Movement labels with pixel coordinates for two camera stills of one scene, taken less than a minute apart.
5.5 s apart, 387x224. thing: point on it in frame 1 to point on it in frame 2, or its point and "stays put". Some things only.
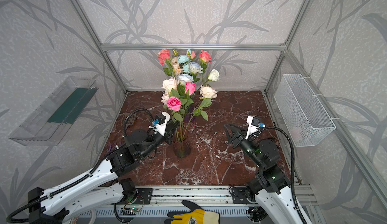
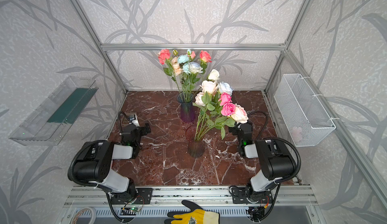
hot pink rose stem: x=190 y=88 to x=225 y=98
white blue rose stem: x=183 y=78 to x=223 y=87
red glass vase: x=181 y=147 to x=195 y=137
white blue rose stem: x=192 y=67 stays put
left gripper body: x=167 y=131 to x=143 y=128
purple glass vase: x=189 y=116 stays put
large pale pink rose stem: x=206 y=93 to x=239 y=115
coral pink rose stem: x=205 y=57 stays put
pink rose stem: x=192 y=55 stays put
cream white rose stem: x=213 y=75 stays put
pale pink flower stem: x=165 y=97 to x=200 y=102
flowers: x=174 y=104 to x=228 y=109
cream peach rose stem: x=170 y=84 to x=209 y=87
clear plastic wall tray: x=52 y=121 stays put
